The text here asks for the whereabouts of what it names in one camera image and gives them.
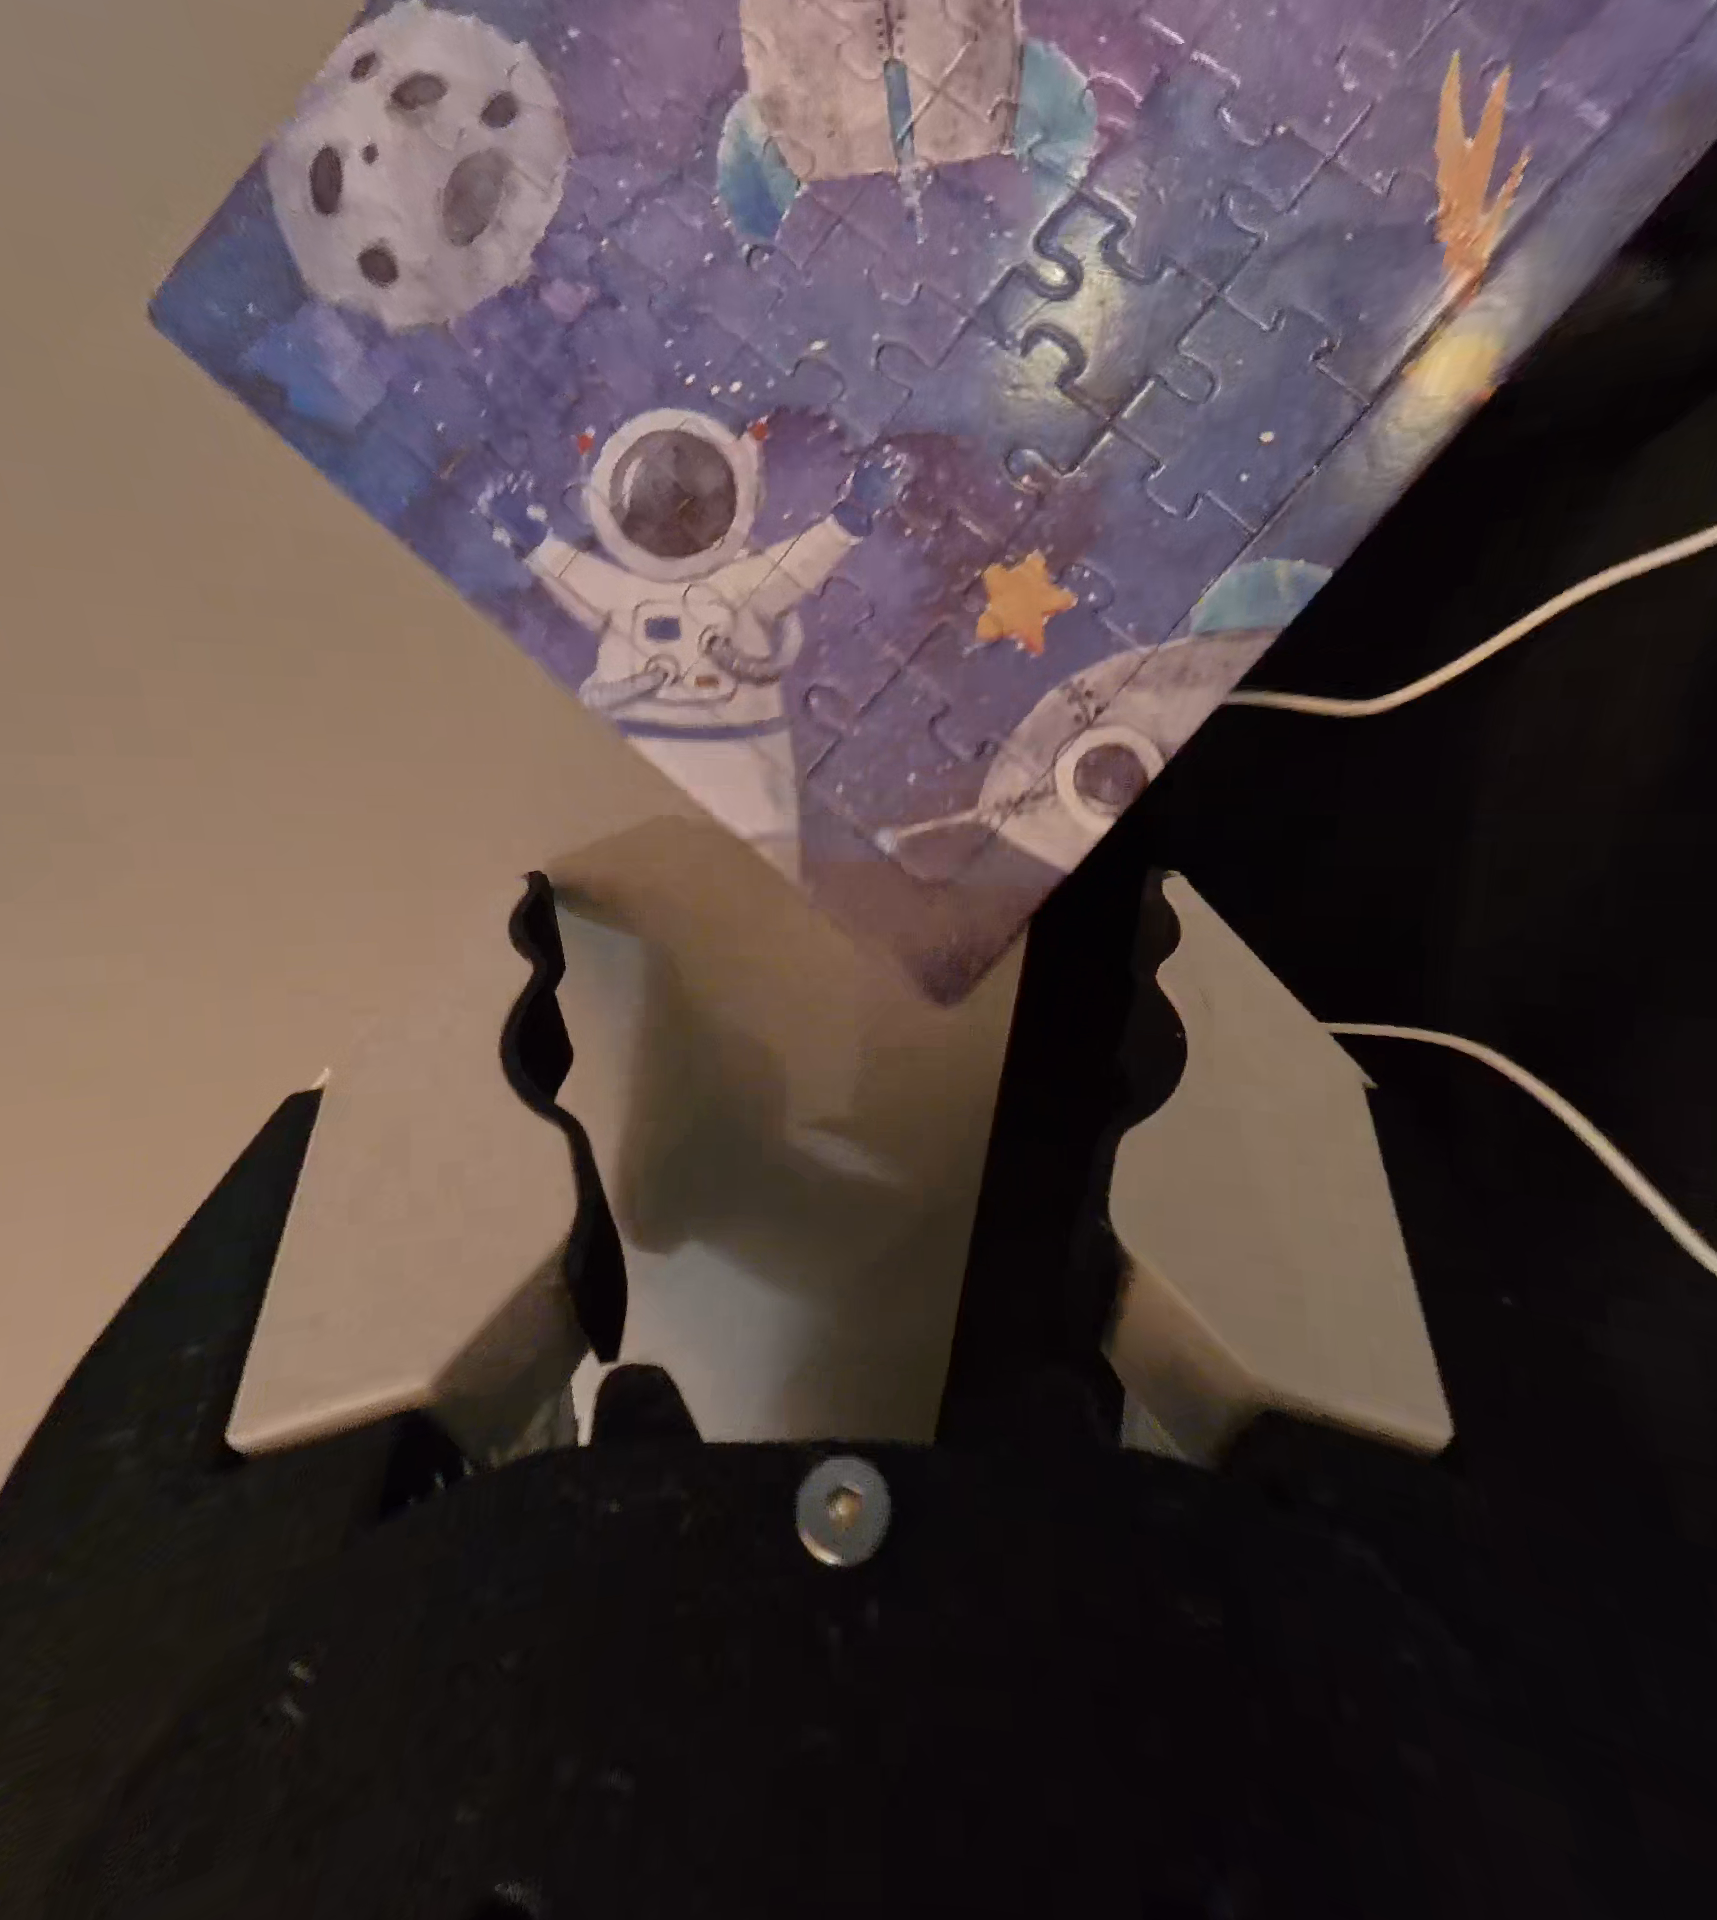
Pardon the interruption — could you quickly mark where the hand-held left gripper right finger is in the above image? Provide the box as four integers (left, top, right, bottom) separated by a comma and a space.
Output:
1095, 870, 1455, 1467

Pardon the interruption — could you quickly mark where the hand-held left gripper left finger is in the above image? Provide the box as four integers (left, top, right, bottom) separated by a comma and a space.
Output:
224, 870, 630, 1467

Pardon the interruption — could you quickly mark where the space jigsaw puzzle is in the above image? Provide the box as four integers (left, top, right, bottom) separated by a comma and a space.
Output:
145, 0, 1717, 1010

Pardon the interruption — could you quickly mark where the person's black clothing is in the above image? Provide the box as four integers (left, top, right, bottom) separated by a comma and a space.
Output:
941, 60, 1717, 1920

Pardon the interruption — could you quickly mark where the white earphone cable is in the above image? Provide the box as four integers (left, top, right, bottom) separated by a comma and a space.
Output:
1225, 450, 1717, 1352

